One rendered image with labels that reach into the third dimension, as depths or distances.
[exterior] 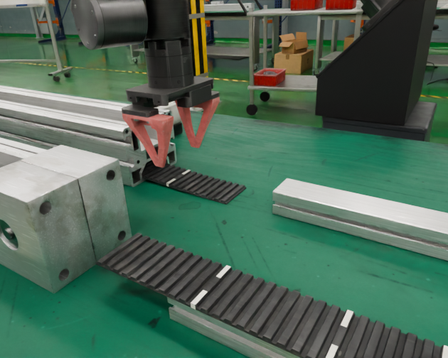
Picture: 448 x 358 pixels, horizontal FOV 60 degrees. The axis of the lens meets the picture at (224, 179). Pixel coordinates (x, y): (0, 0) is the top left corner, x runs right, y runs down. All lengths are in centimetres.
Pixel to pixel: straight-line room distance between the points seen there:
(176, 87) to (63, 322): 28
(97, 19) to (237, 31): 868
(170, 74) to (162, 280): 25
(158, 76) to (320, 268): 28
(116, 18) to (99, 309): 28
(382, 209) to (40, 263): 33
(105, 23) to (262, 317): 31
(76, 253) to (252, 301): 18
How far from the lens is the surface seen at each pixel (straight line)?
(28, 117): 69
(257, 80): 352
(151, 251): 35
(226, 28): 921
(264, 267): 38
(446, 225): 43
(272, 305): 29
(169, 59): 48
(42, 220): 36
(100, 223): 40
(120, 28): 44
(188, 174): 56
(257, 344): 30
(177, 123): 74
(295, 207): 45
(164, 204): 50
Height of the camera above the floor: 102
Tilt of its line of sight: 26 degrees down
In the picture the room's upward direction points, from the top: 3 degrees counter-clockwise
